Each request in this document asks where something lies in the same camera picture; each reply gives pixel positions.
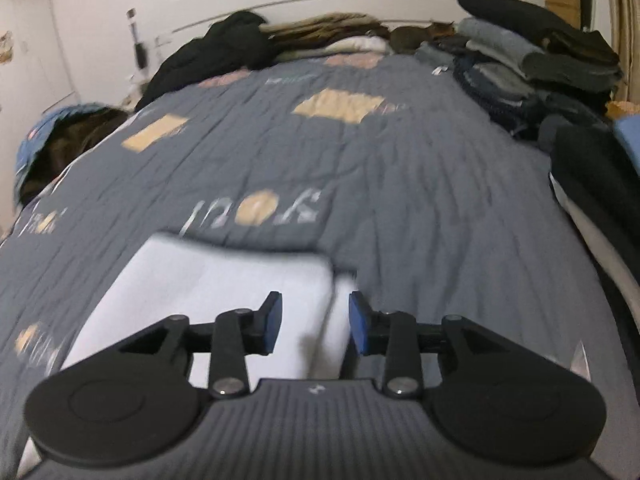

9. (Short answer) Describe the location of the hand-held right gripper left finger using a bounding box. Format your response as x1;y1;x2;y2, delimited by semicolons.
119;290;284;400

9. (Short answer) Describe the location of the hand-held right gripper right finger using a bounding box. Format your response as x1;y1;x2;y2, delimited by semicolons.
347;290;518;400

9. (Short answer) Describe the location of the printed white fleece towel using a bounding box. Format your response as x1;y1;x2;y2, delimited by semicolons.
60;232;358;391

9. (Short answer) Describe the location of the cream folded blanket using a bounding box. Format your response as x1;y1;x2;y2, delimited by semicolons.
277;35;393;63

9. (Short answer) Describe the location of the black jacket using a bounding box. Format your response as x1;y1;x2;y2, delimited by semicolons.
135;10;273;111

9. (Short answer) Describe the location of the brown tabby cat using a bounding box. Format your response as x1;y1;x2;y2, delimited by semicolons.
389;20;458;55

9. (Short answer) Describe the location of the brown folded blanket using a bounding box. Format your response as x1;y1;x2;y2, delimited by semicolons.
260;11;391;53

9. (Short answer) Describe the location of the black hanging brush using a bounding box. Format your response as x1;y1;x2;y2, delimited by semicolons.
125;7;148;71

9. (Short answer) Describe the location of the stack of folded dark clothes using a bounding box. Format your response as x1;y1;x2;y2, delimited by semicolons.
412;0;640;346

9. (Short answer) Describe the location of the blue folded cloth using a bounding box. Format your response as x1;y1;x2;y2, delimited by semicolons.
612;116;640;176

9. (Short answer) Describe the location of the beige curtain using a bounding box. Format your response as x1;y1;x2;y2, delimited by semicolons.
602;0;640;106

